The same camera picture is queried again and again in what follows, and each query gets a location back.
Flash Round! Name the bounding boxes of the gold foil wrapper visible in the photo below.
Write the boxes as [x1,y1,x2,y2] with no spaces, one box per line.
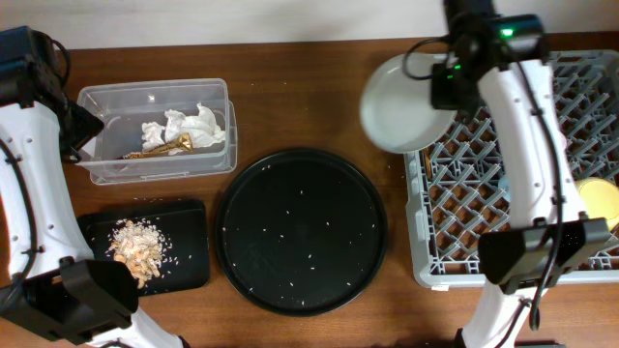
[121,133,193,160]

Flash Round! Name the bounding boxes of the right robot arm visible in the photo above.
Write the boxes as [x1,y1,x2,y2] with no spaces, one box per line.
[431,0,610,347]

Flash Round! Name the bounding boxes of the wooden chopstick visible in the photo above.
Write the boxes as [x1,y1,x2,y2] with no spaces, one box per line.
[424,148,432,180]

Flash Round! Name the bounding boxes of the grey plate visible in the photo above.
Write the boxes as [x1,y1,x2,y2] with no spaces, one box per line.
[360,53,456,154]

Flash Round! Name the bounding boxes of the blue cup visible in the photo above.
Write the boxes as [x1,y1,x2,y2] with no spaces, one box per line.
[498,176,512,202]

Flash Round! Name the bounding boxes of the round black serving tray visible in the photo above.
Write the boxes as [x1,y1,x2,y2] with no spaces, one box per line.
[215,148,389,317]

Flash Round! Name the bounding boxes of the food scraps with rice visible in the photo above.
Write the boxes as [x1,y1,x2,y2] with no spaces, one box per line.
[105,218,178,289]

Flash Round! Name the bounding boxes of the black rectangular tray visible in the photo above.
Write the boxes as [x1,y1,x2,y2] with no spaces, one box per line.
[77,199,210,297]

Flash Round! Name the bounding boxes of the grey dishwasher rack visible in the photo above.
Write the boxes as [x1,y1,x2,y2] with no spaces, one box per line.
[404,50,618,289]

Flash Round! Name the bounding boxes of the white napkin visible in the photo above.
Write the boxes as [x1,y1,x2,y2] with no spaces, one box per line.
[164,103,226,148]

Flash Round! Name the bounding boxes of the small white napkin scrap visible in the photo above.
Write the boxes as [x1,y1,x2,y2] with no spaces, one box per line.
[141,122,164,151]

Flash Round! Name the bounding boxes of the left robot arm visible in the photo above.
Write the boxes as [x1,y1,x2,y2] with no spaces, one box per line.
[1,26,188,347]

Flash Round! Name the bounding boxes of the yellow bowl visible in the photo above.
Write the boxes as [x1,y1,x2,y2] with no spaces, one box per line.
[575,178,619,231]

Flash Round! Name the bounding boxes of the clear plastic storage bin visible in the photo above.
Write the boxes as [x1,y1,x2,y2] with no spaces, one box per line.
[77,78,238,186]

